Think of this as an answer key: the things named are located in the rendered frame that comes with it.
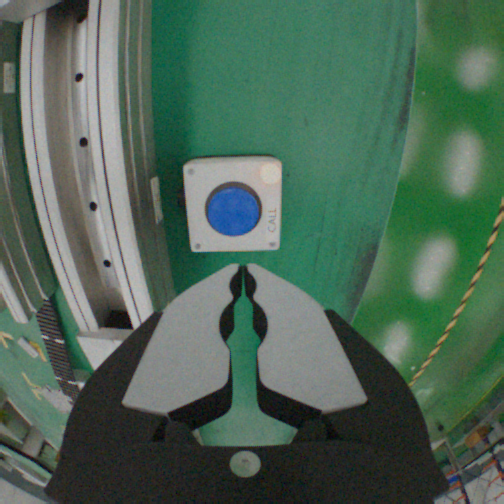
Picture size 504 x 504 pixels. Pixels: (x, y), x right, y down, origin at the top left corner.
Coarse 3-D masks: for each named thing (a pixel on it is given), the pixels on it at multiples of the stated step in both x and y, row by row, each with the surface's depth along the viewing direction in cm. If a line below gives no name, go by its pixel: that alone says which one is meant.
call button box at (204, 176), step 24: (192, 168) 20; (216, 168) 20; (240, 168) 20; (192, 192) 21; (216, 192) 21; (264, 192) 21; (192, 216) 22; (264, 216) 22; (192, 240) 23; (216, 240) 23; (240, 240) 23; (264, 240) 23
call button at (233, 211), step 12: (228, 192) 20; (240, 192) 20; (216, 204) 20; (228, 204) 20; (240, 204) 20; (252, 204) 20; (216, 216) 20; (228, 216) 20; (240, 216) 20; (252, 216) 20; (216, 228) 21; (228, 228) 21; (240, 228) 21
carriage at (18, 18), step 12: (0, 0) 6; (12, 0) 6; (24, 0) 7; (36, 0) 8; (48, 0) 9; (60, 0) 10; (0, 12) 7; (12, 12) 8; (24, 12) 9; (36, 12) 10
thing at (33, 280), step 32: (0, 32) 13; (0, 64) 15; (0, 96) 17; (0, 128) 18; (0, 160) 19; (0, 192) 20; (0, 224) 21; (32, 224) 26; (0, 256) 20; (32, 256) 26; (0, 288) 22; (32, 288) 26
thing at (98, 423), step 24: (144, 336) 8; (120, 360) 7; (96, 384) 6; (120, 384) 6; (72, 408) 5; (96, 408) 5; (120, 408) 5; (72, 432) 4; (96, 432) 4; (120, 432) 5; (144, 432) 5; (72, 456) 4; (96, 456) 4; (72, 480) 3
